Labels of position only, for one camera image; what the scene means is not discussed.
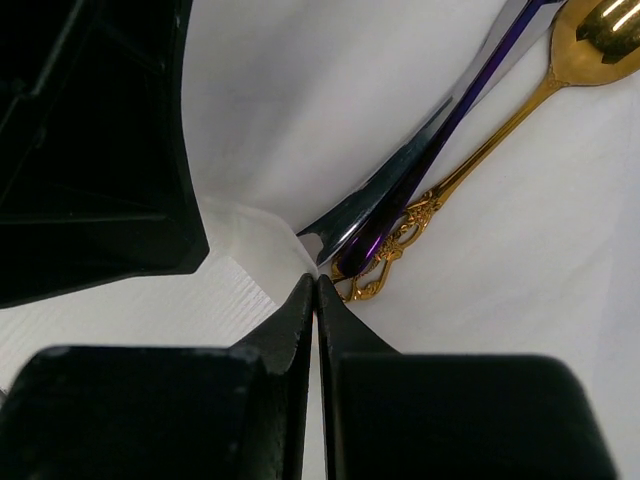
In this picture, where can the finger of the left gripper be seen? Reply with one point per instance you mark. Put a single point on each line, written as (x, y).
(95, 181)

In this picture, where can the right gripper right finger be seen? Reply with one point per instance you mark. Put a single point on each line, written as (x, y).
(389, 415)

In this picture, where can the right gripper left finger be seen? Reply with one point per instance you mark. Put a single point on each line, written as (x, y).
(115, 412)

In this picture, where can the silver table knife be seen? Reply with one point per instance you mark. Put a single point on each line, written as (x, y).
(327, 235)

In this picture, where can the white paper napkin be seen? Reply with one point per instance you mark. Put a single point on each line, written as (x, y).
(290, 106)

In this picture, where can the gold ornate spoon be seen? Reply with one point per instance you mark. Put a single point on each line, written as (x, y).
(593, 43)

